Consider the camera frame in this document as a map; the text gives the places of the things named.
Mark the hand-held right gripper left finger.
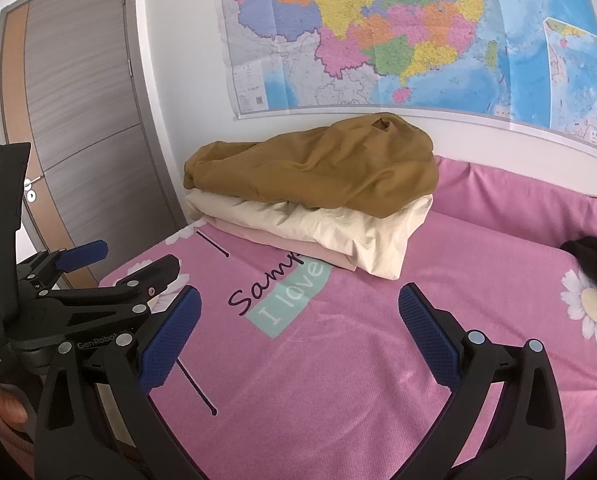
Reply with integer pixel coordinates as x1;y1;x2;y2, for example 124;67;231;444
33;285;214;480

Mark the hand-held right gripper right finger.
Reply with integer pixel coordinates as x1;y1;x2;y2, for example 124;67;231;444
397;282;567;480

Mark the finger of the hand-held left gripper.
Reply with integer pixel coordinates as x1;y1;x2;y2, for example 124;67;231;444
17;240;109;291
53;254;182;317

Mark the brown jacket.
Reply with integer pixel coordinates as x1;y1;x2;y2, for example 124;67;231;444
183;112;440;220

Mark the person's left hand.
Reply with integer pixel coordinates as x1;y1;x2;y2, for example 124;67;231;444
0;371;44;443

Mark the pink printed blanket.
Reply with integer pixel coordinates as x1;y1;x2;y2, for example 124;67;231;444
98;155;597;480

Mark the cream garment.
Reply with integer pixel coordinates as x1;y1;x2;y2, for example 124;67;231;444
185;189;434;281

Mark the pale pink folded garment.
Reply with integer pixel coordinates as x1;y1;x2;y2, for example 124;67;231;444
198;217;359;273

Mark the grey wooden door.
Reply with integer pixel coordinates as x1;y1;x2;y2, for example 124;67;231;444
0;0;186;288

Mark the silver door handle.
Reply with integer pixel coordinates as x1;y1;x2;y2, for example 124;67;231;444
22;174;44;203

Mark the colourful wall map poster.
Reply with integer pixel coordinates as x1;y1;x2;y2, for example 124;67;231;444
213;0;597;153

